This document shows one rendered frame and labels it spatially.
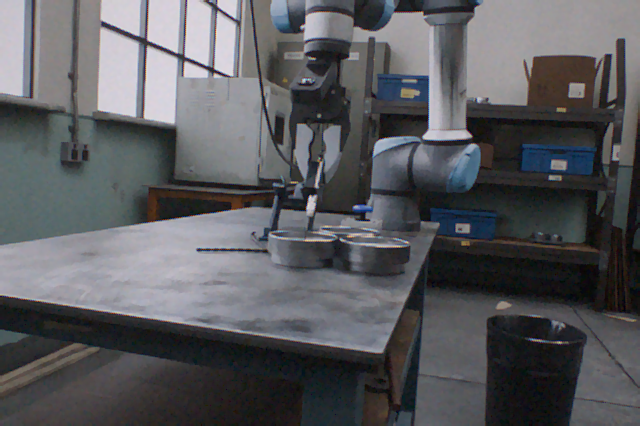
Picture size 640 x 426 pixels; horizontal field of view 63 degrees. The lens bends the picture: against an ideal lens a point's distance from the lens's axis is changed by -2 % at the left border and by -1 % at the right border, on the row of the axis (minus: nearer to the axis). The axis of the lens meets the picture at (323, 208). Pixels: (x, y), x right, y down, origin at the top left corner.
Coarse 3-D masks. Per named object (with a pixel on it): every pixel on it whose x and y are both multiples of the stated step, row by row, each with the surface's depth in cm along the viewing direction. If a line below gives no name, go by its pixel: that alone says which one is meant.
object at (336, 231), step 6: (324, 228) 92; (330, 228) 94; (336, 228) 94; (342, 228) 95; (348, 228) 95; (354, 228) 94; (360, 228) 94; (330, 234) 86; (336, 234) 85; (342, 234) 85; (348, 234) 85; (354, 234) 85; (360, 234) 94; (366, 234) 93; (372, 234) 86; (378, 234) 88
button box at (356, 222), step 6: (342, 222) 102; (348, 222) 101; (354, 222) 101; (360, 222) 101; (366, 222) 101; (372, 222) 101; (378, 222) 102; (366, 228) 100; (372, 228) 100; (378, 228) 102
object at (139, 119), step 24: (24, 0) 224; (144, 0) 302; (216, 0) 385; (240, 0) 426; (24, 24) 225; (144, 24) 303; (216, 24) 388; (24, 48) 226; (144, 48) 305; (24, 72) 227; (144, 72) 307; (216, 72) 395; (0, 96) 197; (24, 96) 225; (144, 96) 309; (120, 120) 268; (144, 120) 288
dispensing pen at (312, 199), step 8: (320, 152) 83; (320, 160) 83; (312, 168) 80; (312, 176) 79; (304, 184) 79; (312, 184) 79; (304, 192) 80; (312, 192) 80; (312, 200) 79; (312, 208) 79; (312, 216) 78
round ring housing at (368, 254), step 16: (352, 240) 82; (368, 240) 83; (384, 240) 83; (400, 240) 81; (352, 256) 75; (368, 256) 74; (384, 256) 73; (400, 256) 75; (368, 272) 74; (384, 272) 74; (400, 272) 76
